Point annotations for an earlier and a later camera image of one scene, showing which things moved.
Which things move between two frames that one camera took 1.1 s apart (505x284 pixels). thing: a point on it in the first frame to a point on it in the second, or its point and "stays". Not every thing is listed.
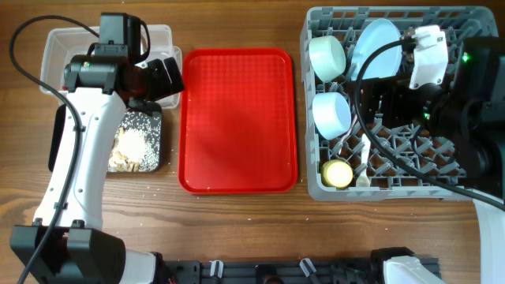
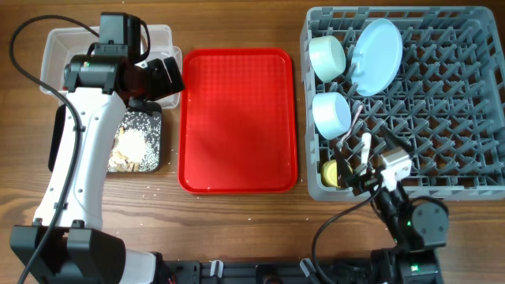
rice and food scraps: [136, 143] stays
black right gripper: [395, 92] to [363, 182]
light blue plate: [384, 65] stays
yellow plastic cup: [336, 173] stays
